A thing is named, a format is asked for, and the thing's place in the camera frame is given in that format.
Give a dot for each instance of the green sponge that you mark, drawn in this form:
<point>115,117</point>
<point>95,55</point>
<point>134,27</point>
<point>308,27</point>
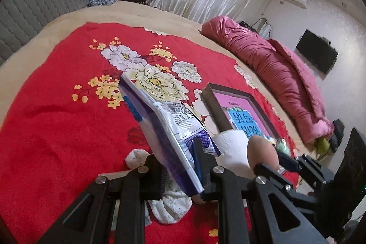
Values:
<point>281,146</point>

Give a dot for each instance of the dark shallow box tray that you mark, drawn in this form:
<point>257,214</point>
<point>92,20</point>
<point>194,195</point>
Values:
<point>209,100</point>

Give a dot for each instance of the red floral blanket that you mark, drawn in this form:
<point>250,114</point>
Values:
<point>69,122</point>

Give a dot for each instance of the white speckled sock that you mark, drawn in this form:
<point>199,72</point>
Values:
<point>174,203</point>

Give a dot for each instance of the wall television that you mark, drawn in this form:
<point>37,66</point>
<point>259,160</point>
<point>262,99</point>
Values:
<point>318,51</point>

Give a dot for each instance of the pink quilted comforter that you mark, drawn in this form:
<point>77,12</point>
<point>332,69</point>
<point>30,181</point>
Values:
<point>285,75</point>

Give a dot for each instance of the white paper towel roll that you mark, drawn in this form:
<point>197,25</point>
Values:
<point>233,146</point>

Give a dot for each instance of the green pillow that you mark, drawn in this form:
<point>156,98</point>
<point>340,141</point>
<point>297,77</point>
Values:
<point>322,146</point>

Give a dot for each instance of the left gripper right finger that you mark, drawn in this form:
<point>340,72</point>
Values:
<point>204,163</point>

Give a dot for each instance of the blue patterned cloth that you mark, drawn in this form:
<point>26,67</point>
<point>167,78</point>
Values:
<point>94,3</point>

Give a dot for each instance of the white blue wipes packet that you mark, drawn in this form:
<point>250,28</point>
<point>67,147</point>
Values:
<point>170,129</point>

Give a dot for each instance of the beige makeup sponge egg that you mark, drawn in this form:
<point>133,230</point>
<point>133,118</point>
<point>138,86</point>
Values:
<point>261,151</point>

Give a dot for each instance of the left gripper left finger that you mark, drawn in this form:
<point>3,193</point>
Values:
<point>154,180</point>

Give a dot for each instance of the pink book in tray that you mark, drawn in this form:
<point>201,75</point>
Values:
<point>241,112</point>

